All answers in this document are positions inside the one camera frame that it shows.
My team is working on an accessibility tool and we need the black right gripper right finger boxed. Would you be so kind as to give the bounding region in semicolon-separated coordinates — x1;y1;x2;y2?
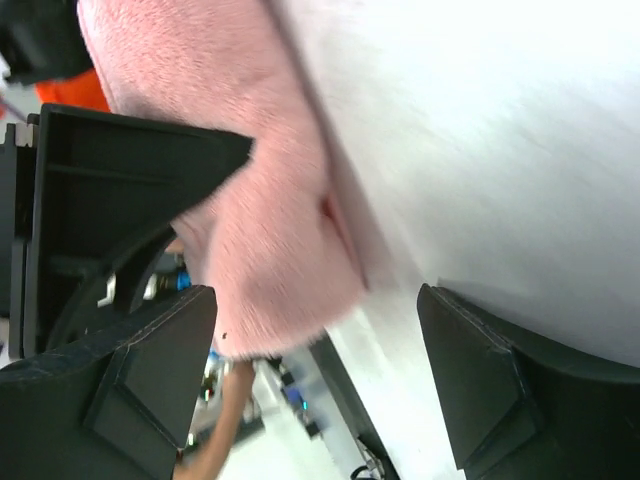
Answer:
417;284;639;480

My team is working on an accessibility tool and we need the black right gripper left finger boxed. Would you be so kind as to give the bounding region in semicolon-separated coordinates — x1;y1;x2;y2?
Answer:
1;287;216;479

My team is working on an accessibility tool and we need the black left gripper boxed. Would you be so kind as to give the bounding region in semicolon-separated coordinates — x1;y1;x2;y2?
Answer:
1;104;253;357

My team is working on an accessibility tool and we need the pink terry towel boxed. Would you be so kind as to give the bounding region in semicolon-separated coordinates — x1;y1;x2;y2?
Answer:
77;1;364;358

